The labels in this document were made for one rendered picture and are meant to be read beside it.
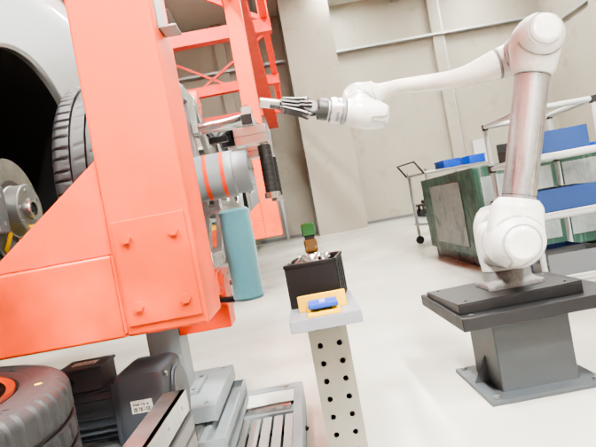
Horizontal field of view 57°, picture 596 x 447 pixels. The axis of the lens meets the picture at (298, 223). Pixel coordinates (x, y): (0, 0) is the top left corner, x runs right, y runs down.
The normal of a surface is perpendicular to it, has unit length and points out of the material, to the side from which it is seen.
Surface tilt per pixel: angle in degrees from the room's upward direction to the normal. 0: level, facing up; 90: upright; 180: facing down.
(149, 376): 68
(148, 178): 90
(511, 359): 90
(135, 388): 90
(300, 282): 90
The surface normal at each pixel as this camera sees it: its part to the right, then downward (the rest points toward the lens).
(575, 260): 0.00, 0.02
